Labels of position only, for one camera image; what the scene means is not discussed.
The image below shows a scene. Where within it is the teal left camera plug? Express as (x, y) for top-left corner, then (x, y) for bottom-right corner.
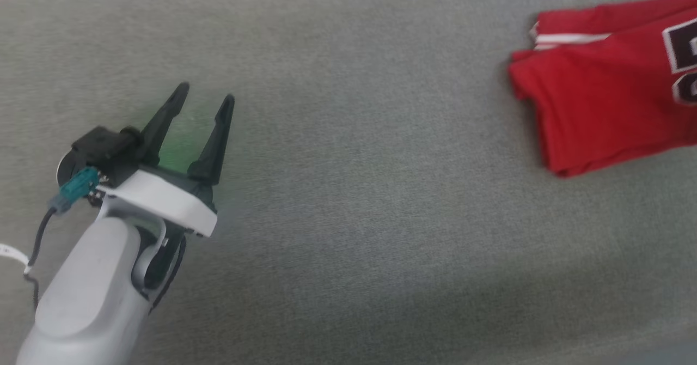
(50, 166), (101, 214)

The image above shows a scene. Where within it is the red white basketball jersey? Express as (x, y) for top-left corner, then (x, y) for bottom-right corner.
(509, 0), (697, 178)

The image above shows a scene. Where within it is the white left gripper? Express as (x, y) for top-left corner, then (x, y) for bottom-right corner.
(97, 82), (236, 239)

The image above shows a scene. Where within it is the grey fabric sofa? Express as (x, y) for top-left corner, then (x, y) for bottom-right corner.
(0, 0), (697, 365)

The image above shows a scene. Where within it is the white cable label tag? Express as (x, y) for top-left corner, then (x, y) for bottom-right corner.
(0, 244), (30, 274)

